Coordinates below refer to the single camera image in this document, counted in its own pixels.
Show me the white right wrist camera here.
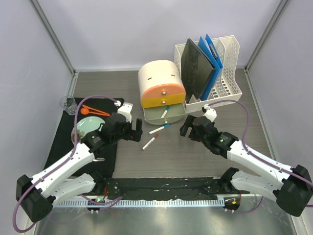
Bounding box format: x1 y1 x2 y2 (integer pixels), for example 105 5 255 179
202 104 217 122

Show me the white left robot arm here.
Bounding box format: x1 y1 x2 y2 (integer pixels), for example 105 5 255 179
16 113 143 223

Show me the pale green plate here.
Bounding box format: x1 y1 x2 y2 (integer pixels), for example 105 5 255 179
76 116 105 142

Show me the metal spoon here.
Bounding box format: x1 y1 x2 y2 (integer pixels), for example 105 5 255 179
93 158 105 162

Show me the white slotted cable duct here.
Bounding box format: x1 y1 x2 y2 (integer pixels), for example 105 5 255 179
56 197 224 208

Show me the cream round drawer cabinet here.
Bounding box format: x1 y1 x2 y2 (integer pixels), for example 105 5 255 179
137 60 186 125

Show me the white marker blue cap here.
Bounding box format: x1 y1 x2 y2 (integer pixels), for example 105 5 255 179
148 124 169 135

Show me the white marker red cap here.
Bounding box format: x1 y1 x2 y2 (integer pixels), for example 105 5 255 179
142 134 159 151

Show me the orange plastic spoon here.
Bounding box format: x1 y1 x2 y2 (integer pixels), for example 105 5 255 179
80 108 98 115

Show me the clear glass cup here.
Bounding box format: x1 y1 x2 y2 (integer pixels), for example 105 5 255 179
59 95 77 115

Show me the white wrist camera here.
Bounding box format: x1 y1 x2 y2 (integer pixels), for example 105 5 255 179
114 101 133 122
202 104 217 122

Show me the white marker green cap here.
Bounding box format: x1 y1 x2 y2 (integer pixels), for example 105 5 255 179
161 106 170 118

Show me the cream perforated file organizer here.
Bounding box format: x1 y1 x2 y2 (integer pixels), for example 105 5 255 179
174 35 242 114

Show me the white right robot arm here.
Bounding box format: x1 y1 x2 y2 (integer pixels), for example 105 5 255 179
179 115 313 217

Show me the black cloth mat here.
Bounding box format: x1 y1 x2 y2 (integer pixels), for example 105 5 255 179
44 98 117 178

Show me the black mounting rail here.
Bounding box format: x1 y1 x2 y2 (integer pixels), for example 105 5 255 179
83 177 239 201

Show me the blue plastic folder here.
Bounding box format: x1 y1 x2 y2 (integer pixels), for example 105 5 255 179
198 34 223 101

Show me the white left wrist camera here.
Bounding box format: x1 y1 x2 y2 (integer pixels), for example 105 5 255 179
114 101 133 122

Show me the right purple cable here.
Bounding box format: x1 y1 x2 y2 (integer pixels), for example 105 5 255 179
207 99 313 213

